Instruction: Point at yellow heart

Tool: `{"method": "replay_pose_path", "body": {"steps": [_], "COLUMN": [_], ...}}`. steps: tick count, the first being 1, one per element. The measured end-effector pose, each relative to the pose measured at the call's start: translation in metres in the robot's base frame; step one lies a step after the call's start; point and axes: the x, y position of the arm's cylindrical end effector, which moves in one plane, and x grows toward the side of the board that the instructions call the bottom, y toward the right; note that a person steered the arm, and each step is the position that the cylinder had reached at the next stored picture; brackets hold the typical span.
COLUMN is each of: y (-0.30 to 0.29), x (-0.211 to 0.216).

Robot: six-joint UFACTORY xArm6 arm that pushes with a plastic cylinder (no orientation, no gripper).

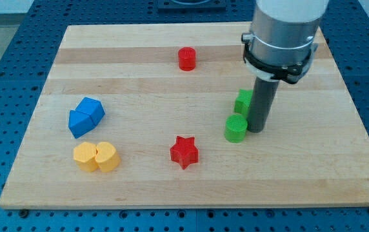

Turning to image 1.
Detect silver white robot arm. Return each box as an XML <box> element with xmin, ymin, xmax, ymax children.
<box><xmin>241</xmin><ymin>0</ymin><xmax>329</xmax><ymax>84</ymax></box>

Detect yellow heart block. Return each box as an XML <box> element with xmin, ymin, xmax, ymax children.
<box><xmin>95</xmin><ymin>142</ymin><xmax>121</xmax><ymax>172</ymax></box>

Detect red star block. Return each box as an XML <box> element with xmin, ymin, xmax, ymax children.
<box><xmin>170</xmin><ymin>136</ymin><xmax>199</xmax><ymax>169</ymax></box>

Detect wooden board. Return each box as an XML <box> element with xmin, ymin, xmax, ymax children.
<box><xmin>0</xmin><ymin>22</ymin><xmax>369</xmax><ymax>209</ymax></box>

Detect green cylinder block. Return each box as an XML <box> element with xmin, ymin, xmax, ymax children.
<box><xmin>224</xmin><ymin>115</ymin><xmax>248</xmax><ymax>143</ymax></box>

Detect green star block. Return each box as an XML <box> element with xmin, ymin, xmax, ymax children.
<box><xmin>234</xmin><ymin>89</ymin><xmax>253</xmax><ymax>118</ymax></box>

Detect red cylinder block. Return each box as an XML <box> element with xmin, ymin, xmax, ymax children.
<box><xmin>178</xmin><ymin>47</ymin><xmax>196</xmax><ymax>71</ymax></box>

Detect dark grey pointer rod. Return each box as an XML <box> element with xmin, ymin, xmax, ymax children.
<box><xmin>246</xmin><ymin>78</ymin><xmax>279</xmax><ymax>133</ymax></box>

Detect blue cube block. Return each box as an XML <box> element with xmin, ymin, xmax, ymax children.
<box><xmin>75</xmin><ymin>97</ymin><xmax>105</xmax><ymax>126</ymax></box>

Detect blue triangle block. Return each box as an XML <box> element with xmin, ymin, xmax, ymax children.
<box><xmin>68</xmin><ymin>110</ymin><xmax>95</xmax><ymax>139</ymax></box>

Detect yellow hexagon block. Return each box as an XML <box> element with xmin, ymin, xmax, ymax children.
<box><xmin>73</xmin><ymin>142</ymin><xmax>98</xmax><ymax>172</ymax></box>

